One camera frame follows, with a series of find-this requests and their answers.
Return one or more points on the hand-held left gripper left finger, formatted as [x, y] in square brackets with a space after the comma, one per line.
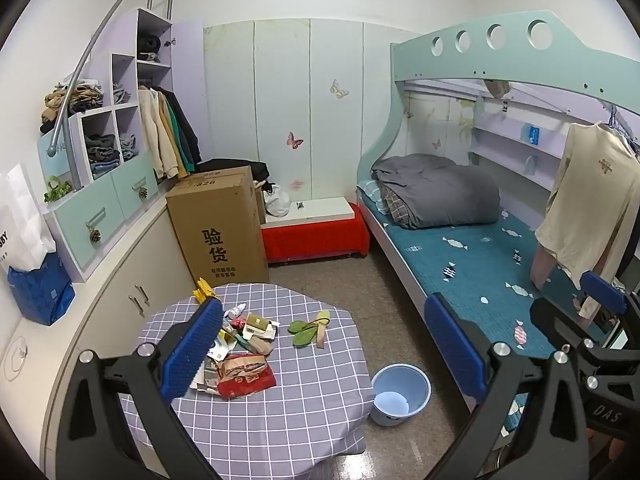
[192, 347]

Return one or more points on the beige strip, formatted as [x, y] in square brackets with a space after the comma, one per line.
[321, 335]

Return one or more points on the grey metal handrail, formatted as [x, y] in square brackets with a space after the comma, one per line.
[85, 60]

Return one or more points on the folded blue jeans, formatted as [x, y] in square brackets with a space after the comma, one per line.
[127, 146]

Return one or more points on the blue clothes hanger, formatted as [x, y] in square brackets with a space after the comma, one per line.
[617, 122]

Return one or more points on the clear suction hook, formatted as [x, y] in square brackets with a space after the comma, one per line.
[15, 357]

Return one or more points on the grey checkered tablecloth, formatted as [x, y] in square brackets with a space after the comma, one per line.
[300, 400]

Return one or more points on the green leaf-shaped wrapper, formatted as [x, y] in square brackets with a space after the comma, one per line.
[306, 336]

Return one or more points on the yellow plastic bag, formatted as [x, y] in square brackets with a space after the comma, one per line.
[204, 292]

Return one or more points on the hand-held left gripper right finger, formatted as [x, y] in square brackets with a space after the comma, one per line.
[452, 345]

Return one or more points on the printed cardboard box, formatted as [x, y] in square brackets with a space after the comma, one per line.
[220, 225]

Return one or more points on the green insole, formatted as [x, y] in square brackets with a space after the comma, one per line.
[297, 326]

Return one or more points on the teal fish-print mattress sheet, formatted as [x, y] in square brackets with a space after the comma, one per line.
[475, 265]

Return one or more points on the beige long-sleeve shirt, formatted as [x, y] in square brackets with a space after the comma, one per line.
[590, 200]

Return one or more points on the black clothes pile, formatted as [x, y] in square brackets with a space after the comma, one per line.
[230, 166]

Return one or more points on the small white bottle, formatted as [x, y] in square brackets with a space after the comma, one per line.
[235, 311]

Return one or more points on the stepped shelf cabinet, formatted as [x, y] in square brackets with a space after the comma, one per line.
[125, 185]

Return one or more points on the black hanging jacket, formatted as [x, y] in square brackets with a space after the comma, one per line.
[187, 125]

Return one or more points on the black folded garment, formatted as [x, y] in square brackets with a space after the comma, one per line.
[149, 47]

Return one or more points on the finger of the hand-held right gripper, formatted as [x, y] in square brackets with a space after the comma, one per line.
[605, 292]
[550, 317]

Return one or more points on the cream hanging jacket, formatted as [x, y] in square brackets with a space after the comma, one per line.
[155, 135]

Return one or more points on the white plastic bag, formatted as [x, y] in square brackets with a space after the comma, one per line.
[22, 220]
[277, 201]

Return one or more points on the green plant ornament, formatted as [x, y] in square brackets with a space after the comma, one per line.
[57, 191]

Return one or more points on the blue striped pillow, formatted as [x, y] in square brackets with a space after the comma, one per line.
[369, 191]

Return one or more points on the beige butterfly wall sticker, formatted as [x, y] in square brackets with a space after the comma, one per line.
[339, 89]

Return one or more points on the small blue box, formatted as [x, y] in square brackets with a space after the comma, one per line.
[531, 134]

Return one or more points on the green hanging jacket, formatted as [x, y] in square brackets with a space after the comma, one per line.
[181, 145]

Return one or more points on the grey duvet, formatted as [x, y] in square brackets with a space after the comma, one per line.
[440, 190]

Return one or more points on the blue plastic bin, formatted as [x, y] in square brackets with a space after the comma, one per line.
[400, 400]

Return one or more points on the teal bunk bed frame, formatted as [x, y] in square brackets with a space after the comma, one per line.
[500, 65]

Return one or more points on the printed paper leaflet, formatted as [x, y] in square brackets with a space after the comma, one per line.
[207, 377]

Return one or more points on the red bench with white top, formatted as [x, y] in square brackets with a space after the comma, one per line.
[315, 232]

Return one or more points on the pink butterfly wall sticker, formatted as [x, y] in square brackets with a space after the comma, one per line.
[294, 140]

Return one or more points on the brown hanging pouch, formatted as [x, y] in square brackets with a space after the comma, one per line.
[496, 89]

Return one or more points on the dark folded clothes stack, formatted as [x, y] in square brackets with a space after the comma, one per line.
[100, 152]

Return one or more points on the red and brown paper bag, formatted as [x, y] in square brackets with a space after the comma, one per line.
[245, 375]

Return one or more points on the curved white cabinet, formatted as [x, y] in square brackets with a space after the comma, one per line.
[100, 300]

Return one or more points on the olive green card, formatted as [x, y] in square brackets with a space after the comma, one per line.
[257, 323]

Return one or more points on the blue gift bag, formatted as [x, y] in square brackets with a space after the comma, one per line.
[40, 295]

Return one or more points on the tan and grey clothes pile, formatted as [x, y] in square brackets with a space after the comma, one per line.
[72, 99]

